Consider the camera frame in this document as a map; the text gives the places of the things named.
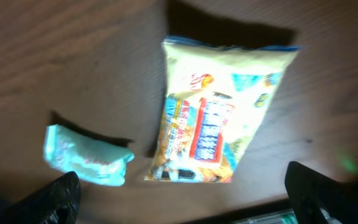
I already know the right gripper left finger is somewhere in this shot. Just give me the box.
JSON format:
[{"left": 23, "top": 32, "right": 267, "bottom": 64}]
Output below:
[{"left": 0, "top": 171, "right": 81, "bottom": 224}]

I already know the yellow snack bag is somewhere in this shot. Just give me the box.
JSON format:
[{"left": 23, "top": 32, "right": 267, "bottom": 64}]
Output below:
[{"left": 145, "top": 36, "right": 299, "bottom": 183}]

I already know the mint wet wipes pack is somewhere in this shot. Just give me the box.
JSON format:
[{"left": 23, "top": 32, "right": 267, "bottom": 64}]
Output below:
[{"left": 44, "top": 124, "right": 134, "bottom": 187}]

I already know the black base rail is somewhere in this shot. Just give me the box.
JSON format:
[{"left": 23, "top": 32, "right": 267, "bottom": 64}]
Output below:
[{"left": 181, "top": 198, "right": 341, "bottom": 224}]

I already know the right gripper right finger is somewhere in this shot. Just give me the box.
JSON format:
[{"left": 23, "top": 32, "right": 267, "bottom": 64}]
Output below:
[{"left": 285, "top": 161, "right": 358, "bottom": 223}]

